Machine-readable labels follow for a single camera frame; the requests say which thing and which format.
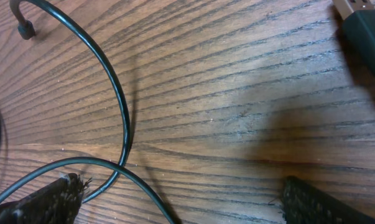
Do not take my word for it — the black USB-A cable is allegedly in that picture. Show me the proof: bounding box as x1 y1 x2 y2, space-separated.
0 0 375 224

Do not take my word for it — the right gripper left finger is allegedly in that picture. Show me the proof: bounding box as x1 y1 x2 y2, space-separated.
0 173 91 224

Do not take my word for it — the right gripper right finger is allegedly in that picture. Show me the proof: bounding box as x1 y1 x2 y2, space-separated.
280 175 375 224

